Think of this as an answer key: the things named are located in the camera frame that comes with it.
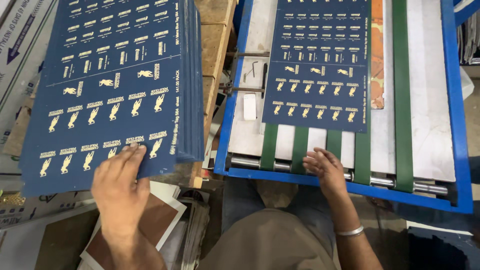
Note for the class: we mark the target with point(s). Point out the metal allen key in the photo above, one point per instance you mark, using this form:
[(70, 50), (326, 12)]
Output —
[(255, 68)]

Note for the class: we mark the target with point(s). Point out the stack of blue printed sheets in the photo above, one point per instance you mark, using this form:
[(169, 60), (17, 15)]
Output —
[(191, 93)]

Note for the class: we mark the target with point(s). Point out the steel conveyor roller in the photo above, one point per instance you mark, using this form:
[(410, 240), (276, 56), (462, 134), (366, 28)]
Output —
[(382, 182)]

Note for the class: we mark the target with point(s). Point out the person's blue trousers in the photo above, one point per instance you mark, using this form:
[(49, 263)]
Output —
[(240, 202)]

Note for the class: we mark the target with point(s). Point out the wooden pallet stack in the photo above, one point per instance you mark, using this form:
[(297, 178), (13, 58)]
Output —
[(215, 48)]

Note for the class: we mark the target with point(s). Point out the person's left hand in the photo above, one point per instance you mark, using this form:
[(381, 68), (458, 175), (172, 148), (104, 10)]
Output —
[(118, 187)]

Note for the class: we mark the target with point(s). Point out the stack of grey papers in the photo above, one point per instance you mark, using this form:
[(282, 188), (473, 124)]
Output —
[(468, 37)]

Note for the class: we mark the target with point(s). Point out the blue gold-printed card sheet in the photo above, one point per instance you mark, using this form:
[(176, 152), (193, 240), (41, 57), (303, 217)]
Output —
[(318, 67), (105, 93)]

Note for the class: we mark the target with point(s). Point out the flat printed carton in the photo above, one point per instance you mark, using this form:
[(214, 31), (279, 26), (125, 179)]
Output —
[(41, 208)]

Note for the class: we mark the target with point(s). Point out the green conveyor belt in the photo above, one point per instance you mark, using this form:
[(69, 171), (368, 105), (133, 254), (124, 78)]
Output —
[(362, 157), (300, 150), (403, 112), (270, 148), (333, 144)]

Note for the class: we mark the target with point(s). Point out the person's right fingers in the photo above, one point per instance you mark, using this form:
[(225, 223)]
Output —
[(317, 159)]

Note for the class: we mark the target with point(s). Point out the heap of brown white sheets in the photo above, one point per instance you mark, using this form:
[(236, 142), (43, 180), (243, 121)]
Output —
[(165, 221)]

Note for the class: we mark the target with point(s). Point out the grey board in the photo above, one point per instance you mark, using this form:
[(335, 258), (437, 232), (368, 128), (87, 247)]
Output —
[(45, 243)]

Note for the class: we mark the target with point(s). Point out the small white box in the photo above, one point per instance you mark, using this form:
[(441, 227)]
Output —
[(249, 107)]

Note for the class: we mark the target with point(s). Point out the black pen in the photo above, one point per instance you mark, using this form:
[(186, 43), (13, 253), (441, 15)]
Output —
[(264, 79)]

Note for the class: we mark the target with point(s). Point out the person's beige shirt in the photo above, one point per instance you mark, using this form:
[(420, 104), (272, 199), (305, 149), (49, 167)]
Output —
[(270, 243)]

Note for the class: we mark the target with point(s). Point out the orange patterned sheet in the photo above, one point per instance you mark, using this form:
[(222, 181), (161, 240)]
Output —
[(377, 56)]

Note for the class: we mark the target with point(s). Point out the person's right hand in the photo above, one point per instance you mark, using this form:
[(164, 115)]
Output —
[(330, 176)]

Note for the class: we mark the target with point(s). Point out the blue conveyor machine frame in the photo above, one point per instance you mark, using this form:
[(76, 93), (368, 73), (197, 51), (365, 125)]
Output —
[(455, 112)]

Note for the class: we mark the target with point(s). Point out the metal rod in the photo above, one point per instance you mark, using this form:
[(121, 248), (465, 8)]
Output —
[(251, 54), (243, 89)]

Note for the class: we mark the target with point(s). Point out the white printed cardboard carton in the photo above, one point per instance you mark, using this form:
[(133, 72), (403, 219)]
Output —
[(22, 48)]

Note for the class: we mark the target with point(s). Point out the person's left fingers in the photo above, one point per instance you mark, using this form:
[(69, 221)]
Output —
[(133, 152)]

